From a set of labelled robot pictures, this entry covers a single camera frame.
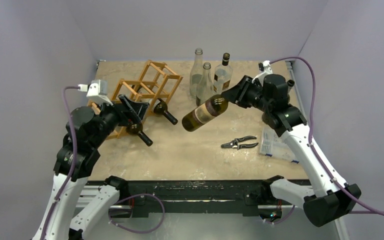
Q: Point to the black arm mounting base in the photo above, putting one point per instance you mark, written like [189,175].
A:
[242,197]

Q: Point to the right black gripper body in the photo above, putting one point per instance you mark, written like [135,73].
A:
[241,91]

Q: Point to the black pruning shears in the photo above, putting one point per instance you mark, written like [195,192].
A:
[238,144]

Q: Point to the clear bottle front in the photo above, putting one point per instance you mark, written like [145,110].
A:
[204,88]

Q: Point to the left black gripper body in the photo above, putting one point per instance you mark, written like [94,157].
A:
[111,116]

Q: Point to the dark labelled wine bottle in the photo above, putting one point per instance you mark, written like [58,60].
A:
[161,108]

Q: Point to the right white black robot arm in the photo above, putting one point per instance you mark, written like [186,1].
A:
[330,196]

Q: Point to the clear liquor bottle black cap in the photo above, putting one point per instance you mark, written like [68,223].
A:
[222,75]

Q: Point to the tall clear bottle back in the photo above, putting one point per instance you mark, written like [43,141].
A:
[196,72]

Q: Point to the olive green wine bottle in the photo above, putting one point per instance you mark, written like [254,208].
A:
[204,113]

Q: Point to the clear plastic parts box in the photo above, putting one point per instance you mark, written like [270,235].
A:
[274,147]

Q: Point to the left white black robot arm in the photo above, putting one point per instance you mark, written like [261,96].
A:
[86,131]

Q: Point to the dark bottle in lower rack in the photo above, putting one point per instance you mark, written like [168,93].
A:
[137,130]

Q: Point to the green wine bottle far right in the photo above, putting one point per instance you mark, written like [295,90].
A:
[290,83]

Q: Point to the wooden wine rack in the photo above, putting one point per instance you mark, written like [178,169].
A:
[156,80]

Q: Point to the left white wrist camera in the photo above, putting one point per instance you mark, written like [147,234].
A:
[96,91]

